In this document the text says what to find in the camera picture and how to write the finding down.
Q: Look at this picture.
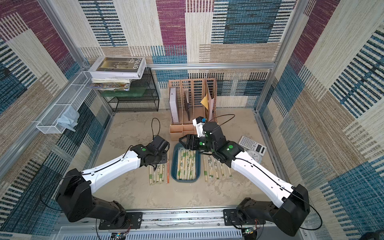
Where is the aluminium front rail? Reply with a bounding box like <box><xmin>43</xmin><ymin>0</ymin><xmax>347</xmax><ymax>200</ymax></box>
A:
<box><xmin>53</xmin><ymin>206</ymin><xmax>310</xmax><ymax>232</ymax></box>

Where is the teal plastic storage box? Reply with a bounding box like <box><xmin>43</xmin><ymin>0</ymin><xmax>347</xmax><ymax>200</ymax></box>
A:
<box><xmin>171</xmin><ymin>143</ymin><xmax>201</xmax><ymax>183</ymax></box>

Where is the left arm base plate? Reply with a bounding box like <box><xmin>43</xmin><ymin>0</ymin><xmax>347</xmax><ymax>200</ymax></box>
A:
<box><xmin>98</xmin><ymin>212</ymin><xmax>143</xmax><ymax>230</ymax></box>

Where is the black wire mesh shelf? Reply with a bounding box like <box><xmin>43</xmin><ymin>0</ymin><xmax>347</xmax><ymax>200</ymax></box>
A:
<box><xmin>99</xmin><ymin>68</ymin><xmax>160</xmax><ymax>113</ymax></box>

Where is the pink folder in organizer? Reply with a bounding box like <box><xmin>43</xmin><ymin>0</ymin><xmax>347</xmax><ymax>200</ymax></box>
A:
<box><xmin>207</xmin><ymin>91</ymin><xmax>215</xmax><ymax>121</ymax></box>

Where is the white box in organizer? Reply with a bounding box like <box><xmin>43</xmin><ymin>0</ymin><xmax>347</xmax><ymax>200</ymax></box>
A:
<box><xmin>169</xmin><ymin>88</ymin><xmax>179</xmax><ymax>124</ymax></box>

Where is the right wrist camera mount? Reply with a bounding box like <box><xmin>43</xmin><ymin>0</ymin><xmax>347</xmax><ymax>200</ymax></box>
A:
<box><xmin>193</xmin><ymin>117</ymin><xmax>207</xmax><ymax>138</ymax></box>

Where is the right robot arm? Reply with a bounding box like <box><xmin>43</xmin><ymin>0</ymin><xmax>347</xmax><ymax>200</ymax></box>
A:
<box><xmin>179</xmin><ymin>122</ymin><xmax>310</xmax><ymax>237</ymax></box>

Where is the large white book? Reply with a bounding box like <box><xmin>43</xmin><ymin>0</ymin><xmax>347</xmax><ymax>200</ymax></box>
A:
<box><xmin>89</xmin><ymin>56</ymin><xmax>147</xmax><ymax>80</ymax></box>

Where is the stack of colourful magazines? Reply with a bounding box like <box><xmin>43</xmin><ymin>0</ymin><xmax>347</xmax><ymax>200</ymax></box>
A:
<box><xmin>86</xmin><ymin>78</ymin><xmax>132</xmax><ymax>91</ymax></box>

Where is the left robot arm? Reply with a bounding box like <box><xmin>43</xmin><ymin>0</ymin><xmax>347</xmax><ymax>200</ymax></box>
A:
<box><xmin>56</xmin><ymin>136</ymin><xmax>170</xmax><ymax>227</ymax></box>

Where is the crumpled white tissue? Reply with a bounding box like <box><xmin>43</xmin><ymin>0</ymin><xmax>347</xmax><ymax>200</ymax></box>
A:
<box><xmin>57</xmin><ymin>106</ymin><xmax>80</xmax><ymax>132</ymax></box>

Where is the green folder on shelf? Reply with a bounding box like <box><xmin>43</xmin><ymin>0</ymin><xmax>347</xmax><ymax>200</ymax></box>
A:
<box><xmin>101</xmin><ymin>89</ymin><xmax>146</xmax><ymax>97</ymax></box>

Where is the white round alarm clock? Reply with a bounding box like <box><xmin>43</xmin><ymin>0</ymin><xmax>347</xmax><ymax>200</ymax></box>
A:
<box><xmin>247</xmin><ymin>150</ymin><xmax>262</xmax><ymax>164</ymax></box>

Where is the pink desktop file organizer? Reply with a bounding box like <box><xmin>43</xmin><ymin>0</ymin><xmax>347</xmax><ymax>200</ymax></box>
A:
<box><xmin>168</xmin><ymin>79</ymin><xmax>217</xmax><ymax>141</ymax></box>

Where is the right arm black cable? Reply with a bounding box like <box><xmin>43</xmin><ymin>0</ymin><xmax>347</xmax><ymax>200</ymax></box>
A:
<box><xmin>209</xmin><ymin>113</ymin><xmax>324</xmax><ymax>231</ymax></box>

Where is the white calculator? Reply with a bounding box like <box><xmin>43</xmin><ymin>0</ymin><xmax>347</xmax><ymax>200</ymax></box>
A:
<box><xmin>239</xmin><ymin>136</ymin><xmax>267</xmax><ymax>156</ymax></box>

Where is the yellow paper in organizer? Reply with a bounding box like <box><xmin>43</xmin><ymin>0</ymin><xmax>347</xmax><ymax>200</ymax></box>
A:
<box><xmin>201</xmin><ymin>95</ymin><xmax>209</xmax><ymax>111</ymax></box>

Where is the white wire wall basket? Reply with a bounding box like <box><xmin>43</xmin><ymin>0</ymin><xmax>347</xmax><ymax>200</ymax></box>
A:
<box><xmin>36</xmin><ymin>72</ymin><xmax>91</xmax><ymax>134</ymax></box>

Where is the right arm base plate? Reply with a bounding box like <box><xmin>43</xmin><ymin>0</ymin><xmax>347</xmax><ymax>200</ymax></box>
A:
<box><xmin>223</xmin><ymin>208</ymin><xmax>266</xmax><ymax>226</ymax></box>

